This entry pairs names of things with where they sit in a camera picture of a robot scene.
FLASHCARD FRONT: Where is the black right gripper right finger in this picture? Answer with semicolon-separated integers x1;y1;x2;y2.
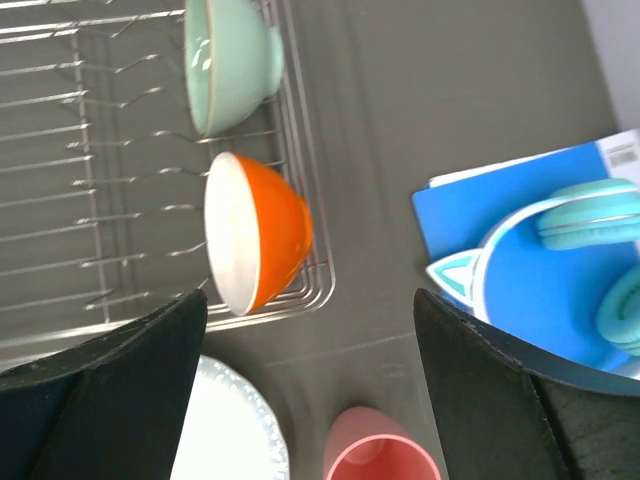
413;289;639;479

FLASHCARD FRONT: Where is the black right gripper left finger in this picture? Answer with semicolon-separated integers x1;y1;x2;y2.
1;289;207;479

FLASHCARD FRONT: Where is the pink cup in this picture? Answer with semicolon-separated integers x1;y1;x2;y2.
323;406;441;480

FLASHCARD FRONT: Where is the orange white bowl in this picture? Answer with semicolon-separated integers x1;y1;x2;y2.
203;152;313;316

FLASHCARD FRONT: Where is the mint green bowl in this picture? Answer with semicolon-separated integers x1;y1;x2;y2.
184;1;285;137

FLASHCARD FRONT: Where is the blue folder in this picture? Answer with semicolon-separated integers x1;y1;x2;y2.
412;130;639;379

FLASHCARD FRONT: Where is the white blue-rimmed plate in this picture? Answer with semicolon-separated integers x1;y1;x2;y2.
170;355;290;479

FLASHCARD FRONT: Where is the metal wire dish rack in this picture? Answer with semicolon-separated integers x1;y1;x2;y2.
1;1;335;365

